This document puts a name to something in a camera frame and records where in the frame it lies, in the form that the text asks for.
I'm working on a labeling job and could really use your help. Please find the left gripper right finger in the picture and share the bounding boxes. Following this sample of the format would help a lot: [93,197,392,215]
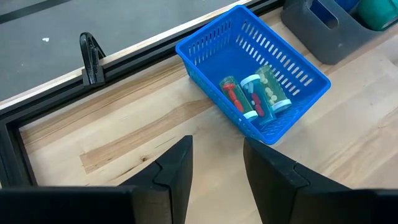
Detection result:
[243,136,354,224]

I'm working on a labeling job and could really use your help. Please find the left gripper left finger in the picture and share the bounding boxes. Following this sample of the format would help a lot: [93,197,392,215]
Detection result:
[119,134,194,224]

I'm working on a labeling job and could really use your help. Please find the black aluminium table frame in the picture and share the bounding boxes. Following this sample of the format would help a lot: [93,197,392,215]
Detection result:
[0,0,284,188]

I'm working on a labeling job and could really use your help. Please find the teal bandage roll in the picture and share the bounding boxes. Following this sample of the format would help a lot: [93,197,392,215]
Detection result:
[355,0,398,32]

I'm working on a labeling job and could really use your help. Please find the grey translucent plastic bin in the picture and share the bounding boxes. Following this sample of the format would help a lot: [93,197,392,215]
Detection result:
[280,0,398,66]

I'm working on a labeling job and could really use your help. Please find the black frame clamp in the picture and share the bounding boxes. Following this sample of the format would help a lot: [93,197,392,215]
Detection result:
[78,31,107,88]

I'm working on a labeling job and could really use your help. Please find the blue bandage roll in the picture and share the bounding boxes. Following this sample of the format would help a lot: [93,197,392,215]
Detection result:
[333,0,362,13]

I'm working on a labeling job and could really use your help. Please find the pill bottle with red capsules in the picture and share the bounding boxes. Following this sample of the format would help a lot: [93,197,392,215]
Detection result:
[218,75,259,123]

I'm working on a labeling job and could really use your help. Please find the pill bottle with white tablets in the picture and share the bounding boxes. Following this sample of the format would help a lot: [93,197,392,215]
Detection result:
[255,64,294,114]

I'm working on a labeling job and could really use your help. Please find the small vial with pink pills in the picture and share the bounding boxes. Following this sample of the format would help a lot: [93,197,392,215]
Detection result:
[239,73,277,126]

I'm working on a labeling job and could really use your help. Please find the small blue slotted basket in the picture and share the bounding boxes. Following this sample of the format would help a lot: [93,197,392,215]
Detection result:
[174,4,332,146]

